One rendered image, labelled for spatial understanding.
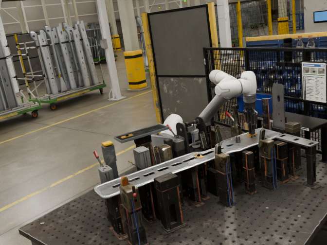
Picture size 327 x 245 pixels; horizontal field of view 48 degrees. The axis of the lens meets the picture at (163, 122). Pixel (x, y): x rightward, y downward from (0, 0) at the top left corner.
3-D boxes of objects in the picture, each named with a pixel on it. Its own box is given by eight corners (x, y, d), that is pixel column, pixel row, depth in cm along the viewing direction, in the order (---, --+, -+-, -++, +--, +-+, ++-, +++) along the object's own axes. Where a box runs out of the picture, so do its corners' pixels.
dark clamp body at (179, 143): (182, 195, 257) (175, 144, 247) (172, 188, 269) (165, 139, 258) (194, 189, 262) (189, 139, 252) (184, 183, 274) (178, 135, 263)
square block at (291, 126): (294, 172, 267) (293, 125, 257) (286, 169, 274) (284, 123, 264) (302, 168, 271) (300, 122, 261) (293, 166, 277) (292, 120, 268)
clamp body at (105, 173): (111, 225, 231) (100, 173, 221) (104, 218, 240) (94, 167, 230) (124, 219, 235) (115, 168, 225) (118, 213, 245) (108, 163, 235)
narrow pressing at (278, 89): (284, 129, 269) (282, 84, 259) (273, 126, 278) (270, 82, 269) (285, 129, 269) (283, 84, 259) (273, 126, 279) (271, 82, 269)
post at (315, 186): (315, 189, 240) (314, 148, 232) (301, 183, 249) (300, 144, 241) (321, 186, 242) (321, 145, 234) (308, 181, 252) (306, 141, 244)
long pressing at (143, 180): (105, 201, 200) (105, 199, 200) (92, 188, 219) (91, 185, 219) (284, 134, 262) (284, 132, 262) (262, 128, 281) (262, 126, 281)
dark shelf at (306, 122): (311, 132, 256) (311, 128, 255) (227, 112, 332) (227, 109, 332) (332, 124, 266) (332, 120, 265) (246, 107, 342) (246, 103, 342)
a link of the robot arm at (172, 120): (156, 134, 333) (164, 113, 339) (173, 142, 339) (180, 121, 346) (164, 131, 318) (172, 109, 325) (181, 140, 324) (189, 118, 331)
